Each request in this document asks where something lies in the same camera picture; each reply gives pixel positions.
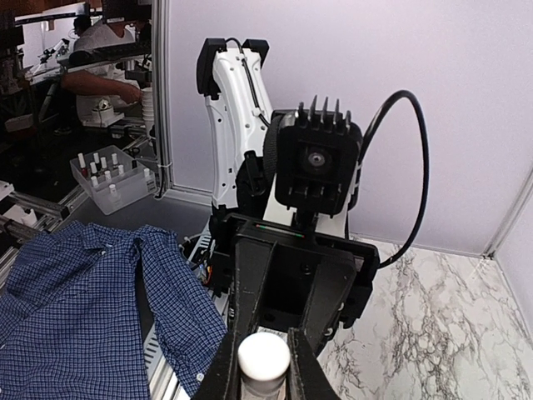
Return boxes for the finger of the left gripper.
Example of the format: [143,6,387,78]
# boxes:
[300,251,356,358]
[233,238,274,338]

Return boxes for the clear bin of polish bottles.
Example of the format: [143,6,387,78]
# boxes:
[70,145,157,215]

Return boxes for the right aluminium frame post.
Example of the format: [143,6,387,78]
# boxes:
[152,1,172,200]

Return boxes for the front aluminium rail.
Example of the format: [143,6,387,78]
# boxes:
[141,230,227,398]

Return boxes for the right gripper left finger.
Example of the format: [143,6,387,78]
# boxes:
[193,332,241,400]

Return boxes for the clear nail polish bottle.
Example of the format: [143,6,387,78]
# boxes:
[237,331,291,400]

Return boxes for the aluminium frame post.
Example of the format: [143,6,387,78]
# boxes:
[481,168,533,259]
[152,1,172,200]

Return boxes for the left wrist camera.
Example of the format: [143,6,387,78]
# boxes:
[275,98,362,216]

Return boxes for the left aluminium frame post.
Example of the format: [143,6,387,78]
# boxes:
[481,168,533,259]

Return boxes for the blue checkered shirt body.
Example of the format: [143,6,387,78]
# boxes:
[0,220,229,400]

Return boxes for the person in white shirt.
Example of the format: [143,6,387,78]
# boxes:
[61,21,142,121]

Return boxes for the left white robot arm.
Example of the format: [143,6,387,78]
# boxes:
[197,37,380,354]

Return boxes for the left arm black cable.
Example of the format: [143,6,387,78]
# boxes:
[357,89,430,268]

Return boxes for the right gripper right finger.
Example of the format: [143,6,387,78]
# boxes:
[286,328,339,400]

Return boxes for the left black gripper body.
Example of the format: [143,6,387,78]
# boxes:
[209,213,380,333]

